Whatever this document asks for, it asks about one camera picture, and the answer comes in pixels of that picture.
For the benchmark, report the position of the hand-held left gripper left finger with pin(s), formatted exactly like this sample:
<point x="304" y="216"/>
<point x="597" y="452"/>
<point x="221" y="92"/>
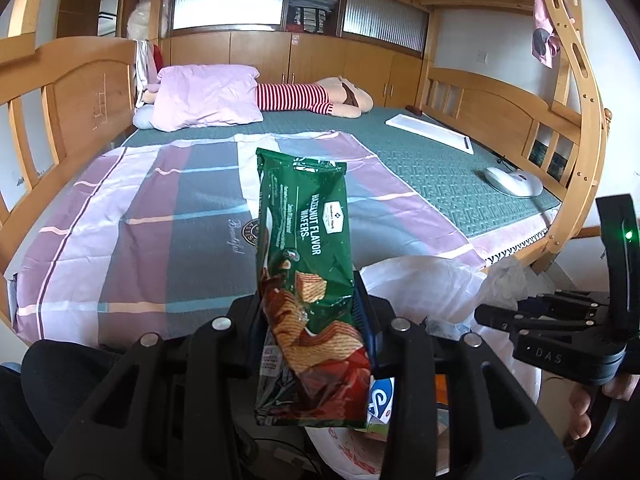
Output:
<point x="245" y="320"/>

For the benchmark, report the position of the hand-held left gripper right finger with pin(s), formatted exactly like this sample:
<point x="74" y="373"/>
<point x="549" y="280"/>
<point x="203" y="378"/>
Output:
<point x="362" y="315"/>

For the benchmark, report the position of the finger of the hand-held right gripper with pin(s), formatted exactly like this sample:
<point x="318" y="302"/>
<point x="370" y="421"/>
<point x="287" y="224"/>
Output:
<point x="570" y="302"/>
<point x="500" y="317"/>

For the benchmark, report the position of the white plastic bag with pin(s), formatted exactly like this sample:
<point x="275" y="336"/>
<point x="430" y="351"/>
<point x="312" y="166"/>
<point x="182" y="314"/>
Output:
<point x="425" y="280"/>

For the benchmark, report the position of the green wafer wrapper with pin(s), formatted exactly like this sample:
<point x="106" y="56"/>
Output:
<point x="305" y="240"/>

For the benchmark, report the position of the person's right hand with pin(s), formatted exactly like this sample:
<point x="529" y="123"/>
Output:
<point x="582" y="410"/>

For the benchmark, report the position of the blue and white wrapper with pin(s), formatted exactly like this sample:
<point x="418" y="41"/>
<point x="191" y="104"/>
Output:
<point x="381" y="402"/>

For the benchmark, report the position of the white handheld appliance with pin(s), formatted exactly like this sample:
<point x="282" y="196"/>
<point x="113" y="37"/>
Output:
<point x="512" y="182"/>

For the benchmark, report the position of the plaid pink grey bedsheet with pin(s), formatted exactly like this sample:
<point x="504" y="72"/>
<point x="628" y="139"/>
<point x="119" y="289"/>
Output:
<point x="150" y="220"/>

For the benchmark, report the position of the green patterned bed mat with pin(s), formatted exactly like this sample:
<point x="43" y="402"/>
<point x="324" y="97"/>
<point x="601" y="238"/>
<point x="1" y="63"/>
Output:
<point x="425" y="160"/>

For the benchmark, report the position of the white flat board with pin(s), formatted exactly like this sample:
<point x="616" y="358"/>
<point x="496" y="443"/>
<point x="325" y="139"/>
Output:
<point x="430" y="132"/>

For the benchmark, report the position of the person's black trousers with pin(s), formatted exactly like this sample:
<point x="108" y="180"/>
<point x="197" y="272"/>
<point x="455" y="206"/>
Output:
<point x="50" y="375"/>

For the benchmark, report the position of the small dark brown case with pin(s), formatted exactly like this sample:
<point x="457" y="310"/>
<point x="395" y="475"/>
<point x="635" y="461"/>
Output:
<point x="414" y="110"/>

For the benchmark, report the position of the pink pillow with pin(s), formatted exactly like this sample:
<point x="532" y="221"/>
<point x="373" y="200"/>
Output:
<point x="210" y="97"/>

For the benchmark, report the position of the light blue cushion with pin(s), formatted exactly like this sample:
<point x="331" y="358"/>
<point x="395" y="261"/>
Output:
<point x="142" y="117"/>

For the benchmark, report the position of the plush doll striped shirt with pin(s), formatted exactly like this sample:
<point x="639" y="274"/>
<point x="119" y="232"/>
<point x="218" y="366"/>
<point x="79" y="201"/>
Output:
<point x="295" y="97"/>

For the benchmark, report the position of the pink hanging cloth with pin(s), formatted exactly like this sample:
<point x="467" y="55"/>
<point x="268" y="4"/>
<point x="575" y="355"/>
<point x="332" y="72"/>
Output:
<point x="545" y="35"/>

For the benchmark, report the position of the white and red cloth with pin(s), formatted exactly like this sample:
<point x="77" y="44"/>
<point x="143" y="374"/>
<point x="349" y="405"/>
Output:
<point x="145" y="67"/>

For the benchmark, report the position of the ribbed glass panel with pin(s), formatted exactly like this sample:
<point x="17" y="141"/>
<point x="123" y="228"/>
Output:
<point x="385" y="20"/>
<point x="227" y="5"/>

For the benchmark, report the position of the stack of folded bags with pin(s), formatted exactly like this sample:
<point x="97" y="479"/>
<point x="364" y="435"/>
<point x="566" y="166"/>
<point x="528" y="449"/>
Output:
<point x="312" y="10"/>

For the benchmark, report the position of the white wrapped bundle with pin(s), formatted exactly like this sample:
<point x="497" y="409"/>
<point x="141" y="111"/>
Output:
<point x="140" y="15"/>

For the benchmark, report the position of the wooden wardrobe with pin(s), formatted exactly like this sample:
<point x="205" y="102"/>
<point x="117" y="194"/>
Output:
<point x="80" y="5"/>

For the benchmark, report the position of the wooden wall cabinet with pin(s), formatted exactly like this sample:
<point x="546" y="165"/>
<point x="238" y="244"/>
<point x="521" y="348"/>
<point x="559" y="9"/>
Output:
<point x="260" y="50"/>

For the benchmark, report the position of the wooden bunk bed frame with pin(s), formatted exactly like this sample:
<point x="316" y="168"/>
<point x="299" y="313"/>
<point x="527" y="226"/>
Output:
<point x="80" y="90"/>

